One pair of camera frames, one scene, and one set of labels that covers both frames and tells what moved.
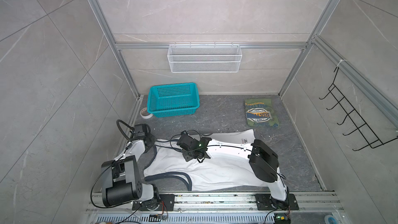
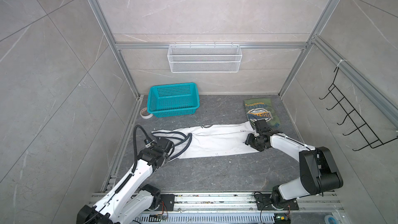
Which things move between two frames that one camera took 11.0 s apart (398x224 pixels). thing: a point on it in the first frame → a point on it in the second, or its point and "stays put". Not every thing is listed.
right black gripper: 185,157 → 249,139
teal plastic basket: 173,99 stays put
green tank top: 259,113 stays put
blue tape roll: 330,219 stays put
